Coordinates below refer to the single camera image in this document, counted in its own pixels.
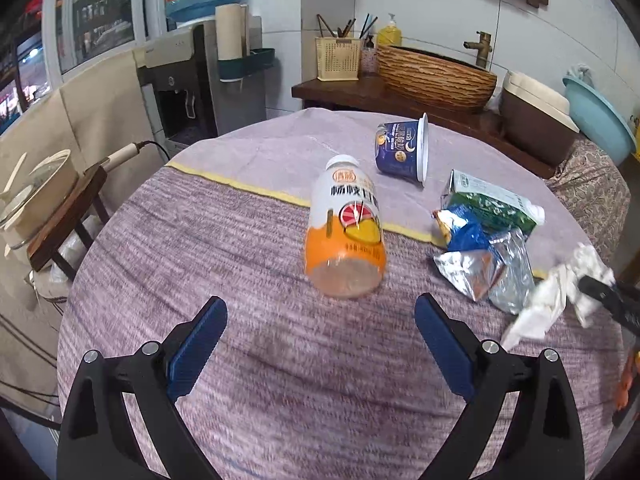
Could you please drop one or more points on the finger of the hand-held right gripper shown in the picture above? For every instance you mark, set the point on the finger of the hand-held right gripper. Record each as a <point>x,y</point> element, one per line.
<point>597,287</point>

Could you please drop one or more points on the silver foil wrapper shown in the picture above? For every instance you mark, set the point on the silver foil wrapper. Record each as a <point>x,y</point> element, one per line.
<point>515,270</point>

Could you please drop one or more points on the beige chopstick holder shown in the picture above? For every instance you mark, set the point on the beige chopstick holder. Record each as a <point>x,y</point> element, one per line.
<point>337,60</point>

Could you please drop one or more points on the white tissue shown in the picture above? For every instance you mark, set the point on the white tissue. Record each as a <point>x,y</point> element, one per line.
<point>540,305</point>

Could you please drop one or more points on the beige cloth cover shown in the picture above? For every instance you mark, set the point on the beige cloth cover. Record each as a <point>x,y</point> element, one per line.
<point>100,110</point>

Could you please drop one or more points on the blue snack bag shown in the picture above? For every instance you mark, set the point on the blue snack bag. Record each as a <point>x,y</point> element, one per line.
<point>465,235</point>

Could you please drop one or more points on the white cooking pot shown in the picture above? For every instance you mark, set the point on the white cooking pot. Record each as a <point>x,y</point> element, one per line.
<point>45,190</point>

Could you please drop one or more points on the small pump bottle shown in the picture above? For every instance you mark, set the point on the small pump bottle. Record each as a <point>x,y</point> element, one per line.
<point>369,60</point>

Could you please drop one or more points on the grey rag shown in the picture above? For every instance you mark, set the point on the grey rag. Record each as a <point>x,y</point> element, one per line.
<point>581,74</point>

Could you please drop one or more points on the person's right hand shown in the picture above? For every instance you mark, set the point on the person's right hand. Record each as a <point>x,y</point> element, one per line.
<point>627,380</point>

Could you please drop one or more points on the grey water dispenser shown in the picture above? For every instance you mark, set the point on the grey water dispenser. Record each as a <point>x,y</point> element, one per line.
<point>230,105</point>

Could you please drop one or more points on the brown pot white lid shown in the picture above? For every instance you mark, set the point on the brown pot white lid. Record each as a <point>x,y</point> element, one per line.
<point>535,120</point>

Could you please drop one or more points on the sliding window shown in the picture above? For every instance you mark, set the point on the sliding window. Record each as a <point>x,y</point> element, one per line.
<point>95,10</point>

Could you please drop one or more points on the green milk carton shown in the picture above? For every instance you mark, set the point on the green milk carton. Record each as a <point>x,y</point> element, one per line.
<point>490,205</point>

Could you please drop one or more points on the green holder tray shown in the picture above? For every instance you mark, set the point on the green holder tray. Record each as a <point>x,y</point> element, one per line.
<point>250,65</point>

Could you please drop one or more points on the bundle of chopsticks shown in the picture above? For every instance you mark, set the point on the bundle of chopsticks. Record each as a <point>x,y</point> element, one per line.
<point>345,27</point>

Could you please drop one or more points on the light blue basin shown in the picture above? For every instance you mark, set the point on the light blue basin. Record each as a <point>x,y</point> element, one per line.
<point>600,115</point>

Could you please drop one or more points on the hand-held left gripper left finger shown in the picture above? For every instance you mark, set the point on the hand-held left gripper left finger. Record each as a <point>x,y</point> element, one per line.
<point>197,345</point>

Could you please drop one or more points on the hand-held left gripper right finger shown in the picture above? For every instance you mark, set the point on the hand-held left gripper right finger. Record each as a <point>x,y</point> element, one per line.
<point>445,345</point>

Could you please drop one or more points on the dark wooden stool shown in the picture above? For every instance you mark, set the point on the dark wooden stool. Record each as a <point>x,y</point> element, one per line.
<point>70,210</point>

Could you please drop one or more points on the dark wooden counter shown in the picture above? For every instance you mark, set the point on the dark wooden counter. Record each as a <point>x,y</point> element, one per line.
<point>350,95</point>

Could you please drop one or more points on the blue yogurt cup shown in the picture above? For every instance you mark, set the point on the blue yogurt cup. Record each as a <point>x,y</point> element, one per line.
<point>400,147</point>

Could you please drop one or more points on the paper cup tube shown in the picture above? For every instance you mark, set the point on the paper cup tube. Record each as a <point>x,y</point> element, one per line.
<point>230,30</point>

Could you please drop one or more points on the orange juice bottle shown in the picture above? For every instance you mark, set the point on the orange juice bottle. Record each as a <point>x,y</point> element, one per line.
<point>345,230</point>

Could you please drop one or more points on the floral cloth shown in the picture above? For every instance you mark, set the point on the floral cloth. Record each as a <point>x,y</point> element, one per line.
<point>590,195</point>

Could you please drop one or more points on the yellow soap bottle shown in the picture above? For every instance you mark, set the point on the yellow soap bottle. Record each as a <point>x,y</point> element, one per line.
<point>389,35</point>

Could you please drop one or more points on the brass faucet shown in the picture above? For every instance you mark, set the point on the brass faucet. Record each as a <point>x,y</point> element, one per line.
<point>482,47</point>

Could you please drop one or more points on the pale towel yellow edge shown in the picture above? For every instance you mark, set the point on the pale towel yellow edge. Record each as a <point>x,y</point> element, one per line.
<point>280,160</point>

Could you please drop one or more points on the wicker basket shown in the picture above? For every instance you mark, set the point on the wicker basket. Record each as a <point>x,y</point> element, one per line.
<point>435,80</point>

